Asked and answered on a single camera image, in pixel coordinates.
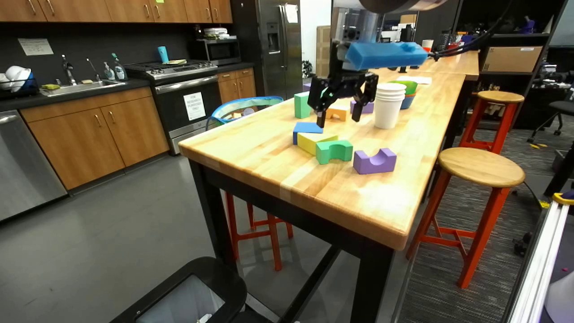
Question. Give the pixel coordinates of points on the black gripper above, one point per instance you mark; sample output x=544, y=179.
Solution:
x=350, y=75

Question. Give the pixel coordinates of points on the small green arch block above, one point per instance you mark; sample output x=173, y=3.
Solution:
x=334, y=149

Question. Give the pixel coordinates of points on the orange small block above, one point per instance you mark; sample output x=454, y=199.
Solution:
x=334, y=113

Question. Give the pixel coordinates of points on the purple rectangular block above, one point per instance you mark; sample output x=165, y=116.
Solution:
x=366, y=107

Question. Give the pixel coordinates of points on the blue block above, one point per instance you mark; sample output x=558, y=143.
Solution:
x=305, y=127

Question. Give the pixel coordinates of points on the large green arch block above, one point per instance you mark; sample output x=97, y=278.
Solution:
x=302, y=104

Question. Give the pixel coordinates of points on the yellow block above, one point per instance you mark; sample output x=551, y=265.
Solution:
x=309, y=140

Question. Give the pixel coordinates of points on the purple arch block front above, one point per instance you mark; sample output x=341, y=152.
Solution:
x=382, y=161

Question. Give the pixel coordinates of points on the white paper cup stack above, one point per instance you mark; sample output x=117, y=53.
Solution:
x=388, y=102

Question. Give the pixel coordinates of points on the stainless refrigerator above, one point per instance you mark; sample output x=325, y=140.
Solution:
x=269, y=34

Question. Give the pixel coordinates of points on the blue chair behind table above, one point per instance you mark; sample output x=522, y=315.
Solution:
x=239, y=107

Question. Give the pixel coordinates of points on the black microwave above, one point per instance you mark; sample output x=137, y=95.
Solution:
x=216, y=50

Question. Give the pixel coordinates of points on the near wooden orange stool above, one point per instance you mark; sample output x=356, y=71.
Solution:
x=481, y=166

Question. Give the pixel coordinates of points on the orange stool under table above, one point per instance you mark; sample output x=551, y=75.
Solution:
x=266, y=226

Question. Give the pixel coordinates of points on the black oven range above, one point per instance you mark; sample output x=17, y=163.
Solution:
x=185, y=95

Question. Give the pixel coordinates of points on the teal cup on counter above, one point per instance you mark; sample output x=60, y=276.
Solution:
x=164, y=53

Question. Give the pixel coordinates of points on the black trash bin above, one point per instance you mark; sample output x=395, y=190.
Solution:
x=201, y=290

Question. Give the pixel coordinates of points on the wooden base cabinets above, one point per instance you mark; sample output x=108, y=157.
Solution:
x=88, y=138

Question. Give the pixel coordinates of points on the wooden upper cabinets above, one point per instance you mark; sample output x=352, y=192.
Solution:
x=117, y=10

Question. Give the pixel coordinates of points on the kitchen sink faucet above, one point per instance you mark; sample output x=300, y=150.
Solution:
x=69, y=70

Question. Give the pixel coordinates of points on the stainless dishwasher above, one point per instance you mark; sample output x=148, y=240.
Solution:
x=27, y=177

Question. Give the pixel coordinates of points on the blue wrist camera cover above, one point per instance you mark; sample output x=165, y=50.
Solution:
x=386, y=53

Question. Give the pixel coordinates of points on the white rail frame right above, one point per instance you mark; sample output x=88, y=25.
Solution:
x=537, y=294

